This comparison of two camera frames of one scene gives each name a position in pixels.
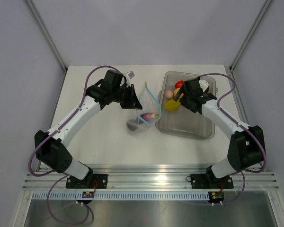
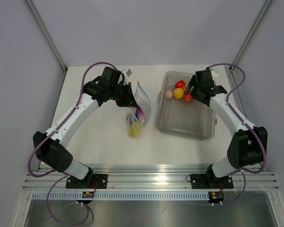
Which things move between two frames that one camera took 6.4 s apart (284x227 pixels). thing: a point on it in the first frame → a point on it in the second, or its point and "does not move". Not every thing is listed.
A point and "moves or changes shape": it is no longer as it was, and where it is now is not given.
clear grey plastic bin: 173,119 does not move
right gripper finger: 176,96 → 191,84
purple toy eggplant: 147,116 → 139,115
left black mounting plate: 100,181 does not move
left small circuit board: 88,194 does not move
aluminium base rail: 153,178 does not move
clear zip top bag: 149,111 moves or changes shape
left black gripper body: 122,95 does not move
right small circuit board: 216,196 does not move
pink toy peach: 169,94 does not move
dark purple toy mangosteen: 132,125 → 129,118
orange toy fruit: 176,91 does not move
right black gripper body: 185,100 → 195,93
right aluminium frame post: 261,15 does not move
